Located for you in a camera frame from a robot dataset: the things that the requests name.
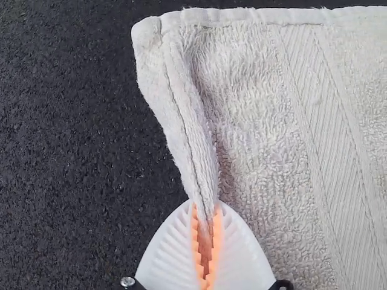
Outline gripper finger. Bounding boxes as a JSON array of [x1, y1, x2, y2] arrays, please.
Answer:
[[120, 201, 210, 290], [208, 202, 294, 290]]

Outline pale towel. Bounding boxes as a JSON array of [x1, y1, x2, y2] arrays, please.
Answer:
[[131, 5, 387, 290]]

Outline black mat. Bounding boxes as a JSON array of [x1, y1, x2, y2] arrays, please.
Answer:
[[0, 0, 387, 290]]

